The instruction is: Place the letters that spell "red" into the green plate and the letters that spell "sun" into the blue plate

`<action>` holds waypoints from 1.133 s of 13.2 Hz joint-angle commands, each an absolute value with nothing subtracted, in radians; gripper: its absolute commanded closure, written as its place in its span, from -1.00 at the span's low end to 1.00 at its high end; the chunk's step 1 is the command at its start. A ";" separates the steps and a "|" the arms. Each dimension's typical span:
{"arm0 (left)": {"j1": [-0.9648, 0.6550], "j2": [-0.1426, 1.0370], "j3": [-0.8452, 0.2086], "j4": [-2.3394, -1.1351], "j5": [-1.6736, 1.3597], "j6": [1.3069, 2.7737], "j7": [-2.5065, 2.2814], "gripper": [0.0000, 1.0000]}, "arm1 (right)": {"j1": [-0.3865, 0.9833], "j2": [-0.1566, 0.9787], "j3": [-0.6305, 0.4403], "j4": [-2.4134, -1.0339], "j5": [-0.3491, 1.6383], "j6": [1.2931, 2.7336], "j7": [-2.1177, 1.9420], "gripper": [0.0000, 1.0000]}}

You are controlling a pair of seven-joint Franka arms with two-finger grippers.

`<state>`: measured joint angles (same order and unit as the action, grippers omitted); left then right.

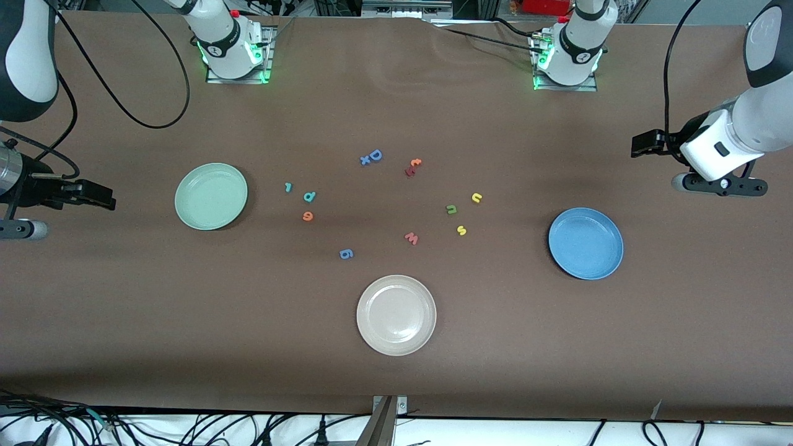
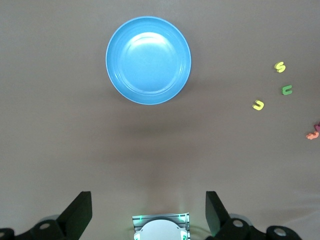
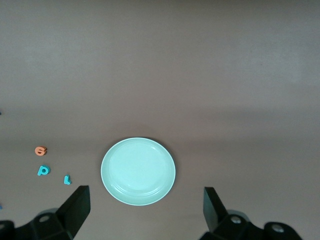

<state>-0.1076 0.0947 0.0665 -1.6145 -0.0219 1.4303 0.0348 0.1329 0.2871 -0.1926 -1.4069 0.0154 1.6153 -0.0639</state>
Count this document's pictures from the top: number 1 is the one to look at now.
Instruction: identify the blue plate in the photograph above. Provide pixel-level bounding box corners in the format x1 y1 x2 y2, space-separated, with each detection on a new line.
548 208 624 281

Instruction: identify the brown table cover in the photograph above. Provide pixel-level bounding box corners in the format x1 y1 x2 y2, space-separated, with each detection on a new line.
0 9 793 422

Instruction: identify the pale green plate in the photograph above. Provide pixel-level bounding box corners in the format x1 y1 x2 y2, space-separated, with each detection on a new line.
175 163 248 231

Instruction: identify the red box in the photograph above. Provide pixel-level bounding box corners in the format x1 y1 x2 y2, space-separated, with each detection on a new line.
513 0 574 17

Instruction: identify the grey metal device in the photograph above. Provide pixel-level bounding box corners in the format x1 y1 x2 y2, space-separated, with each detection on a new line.
362 0 453 19

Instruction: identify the beige plate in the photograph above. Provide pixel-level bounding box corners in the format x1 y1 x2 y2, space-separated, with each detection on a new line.
356 275 437 357

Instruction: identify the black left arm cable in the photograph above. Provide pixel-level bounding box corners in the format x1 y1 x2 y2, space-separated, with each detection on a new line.
663 0 704 140

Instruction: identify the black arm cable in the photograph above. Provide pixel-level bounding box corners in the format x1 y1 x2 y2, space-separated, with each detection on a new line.
663 0 704 140
0 0 191 181

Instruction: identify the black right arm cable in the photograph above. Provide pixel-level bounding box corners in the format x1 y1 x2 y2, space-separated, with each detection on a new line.
0 0 191 181

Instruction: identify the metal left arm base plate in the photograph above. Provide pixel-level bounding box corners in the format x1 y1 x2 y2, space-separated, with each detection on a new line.
530 31 599 92

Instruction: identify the black base supply cable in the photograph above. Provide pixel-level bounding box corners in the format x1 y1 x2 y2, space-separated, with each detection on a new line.
431 17 546 51

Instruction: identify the black looped floor cable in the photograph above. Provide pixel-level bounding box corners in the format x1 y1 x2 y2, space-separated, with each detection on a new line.
641 420 671 446

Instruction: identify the metal table bracket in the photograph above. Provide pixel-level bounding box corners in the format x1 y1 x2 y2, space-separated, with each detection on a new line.
356 395 408 446

